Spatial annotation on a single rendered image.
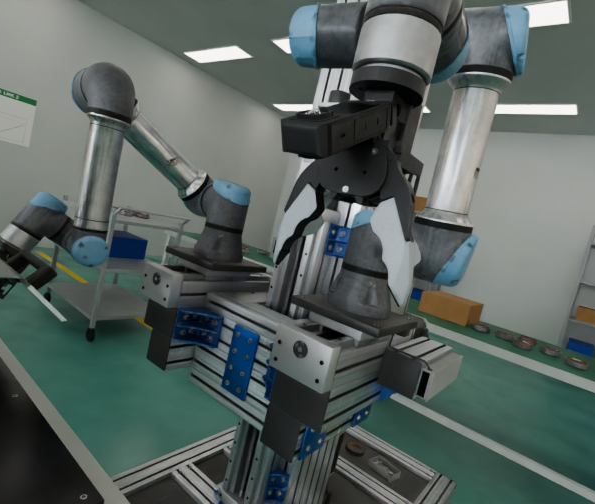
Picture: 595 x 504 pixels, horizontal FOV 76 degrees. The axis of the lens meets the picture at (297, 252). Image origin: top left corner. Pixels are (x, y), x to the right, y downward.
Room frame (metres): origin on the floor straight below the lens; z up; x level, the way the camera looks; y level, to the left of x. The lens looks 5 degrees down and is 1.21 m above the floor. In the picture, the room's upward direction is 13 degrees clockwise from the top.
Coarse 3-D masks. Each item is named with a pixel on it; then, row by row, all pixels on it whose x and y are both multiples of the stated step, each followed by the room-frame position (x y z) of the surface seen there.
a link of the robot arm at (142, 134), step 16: (80, 80) 0.93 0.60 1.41; (80, 96) 0.96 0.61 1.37; (128, 128) 1.05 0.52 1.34; (144, 128) 1.07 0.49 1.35; (144, 144) 1.08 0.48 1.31; (160, 144) 1.10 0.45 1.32; (160, 160) 1.12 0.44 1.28; (176, 160) 1.14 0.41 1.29; (176, 176) 1.16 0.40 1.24; (192, 176) 1.18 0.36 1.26; (208, 176) 1.23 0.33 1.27; (192, 192) 1.18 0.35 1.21; (192, 208) 1.24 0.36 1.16
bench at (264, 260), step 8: (168, 232) 4.29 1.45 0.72; (176, 232) 4.23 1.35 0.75; (184, 232) 4.43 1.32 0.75; (168, 240) 4.33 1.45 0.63; (184, 240) 4.09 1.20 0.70; (192, 240) 4.01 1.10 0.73; (256, 248) 4.56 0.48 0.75; (168, 256) 4.35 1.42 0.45; (248, 256) 3.64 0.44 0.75; (256, 256) 3.79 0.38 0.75; (264, 256) 3.95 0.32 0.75; (264, 264) 3.37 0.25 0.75; (272, 264) 3.48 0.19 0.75
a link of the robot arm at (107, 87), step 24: (96, 72) 0.90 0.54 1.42; (120, 72) 0.93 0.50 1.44; (96, 96) 0.88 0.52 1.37; (120, 96) 0.90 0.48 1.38; (96, 120) 0.89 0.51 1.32; (120, 120) 0.90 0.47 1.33; (96, 144) 0.89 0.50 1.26; (120, 144) 0.93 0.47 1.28; (96, 168) 0.89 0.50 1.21; (96, 192) 0.90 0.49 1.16; (96, 216) 0.90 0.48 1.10; (72, 240) 0.90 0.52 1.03; (96, 240) 0.89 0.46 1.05; (96, 264) 0.90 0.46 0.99
